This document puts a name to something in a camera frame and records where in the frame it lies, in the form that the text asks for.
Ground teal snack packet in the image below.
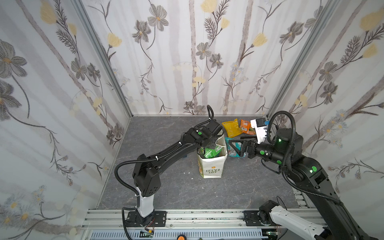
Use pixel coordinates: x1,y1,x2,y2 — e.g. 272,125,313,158
225,137,250,159

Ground orange snack packet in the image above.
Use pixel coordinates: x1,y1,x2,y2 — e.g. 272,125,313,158
240,120,256,135

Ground yellow snack packet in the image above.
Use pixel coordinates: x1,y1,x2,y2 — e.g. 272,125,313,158
222,119,243,138

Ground white green paper bag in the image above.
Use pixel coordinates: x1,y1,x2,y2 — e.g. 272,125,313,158
197,136,228,179

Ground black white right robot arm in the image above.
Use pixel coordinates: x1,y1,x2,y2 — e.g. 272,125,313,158
229,111,372,240

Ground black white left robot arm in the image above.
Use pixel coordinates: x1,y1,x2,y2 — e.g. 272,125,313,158
114,105,223,227

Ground green snack packet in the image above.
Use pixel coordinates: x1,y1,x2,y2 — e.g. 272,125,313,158
201,145,223,159

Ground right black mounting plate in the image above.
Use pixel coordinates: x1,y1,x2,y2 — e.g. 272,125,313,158
243,210,262,227

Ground black mounting plate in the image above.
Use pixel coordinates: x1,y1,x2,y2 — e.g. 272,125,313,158
124,211,167,227
243,210,262,227

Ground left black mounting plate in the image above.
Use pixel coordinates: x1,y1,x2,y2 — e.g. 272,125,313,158
124,211,167,227

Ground orange black knob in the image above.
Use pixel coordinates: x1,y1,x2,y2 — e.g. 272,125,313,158
177,235,187,240

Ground right corner aluminium profile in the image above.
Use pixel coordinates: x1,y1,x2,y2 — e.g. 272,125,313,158
267,0,340,117

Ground corner aluminium profile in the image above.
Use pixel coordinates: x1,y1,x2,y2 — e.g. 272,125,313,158
71,0,134,119
267,0,340,117

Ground small green circuit board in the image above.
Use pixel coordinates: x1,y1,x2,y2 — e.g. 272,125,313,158
139,230,154,238

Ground left corner aluminium profile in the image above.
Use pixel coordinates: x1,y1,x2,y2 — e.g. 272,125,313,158
71,0,134,119

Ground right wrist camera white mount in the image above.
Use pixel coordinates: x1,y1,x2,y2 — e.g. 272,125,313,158
250,117,269,144

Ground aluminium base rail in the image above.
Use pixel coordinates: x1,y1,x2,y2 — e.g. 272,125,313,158
80,208,328,232

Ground white slotted cable duct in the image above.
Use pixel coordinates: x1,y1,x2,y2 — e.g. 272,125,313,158
89,229,268,240

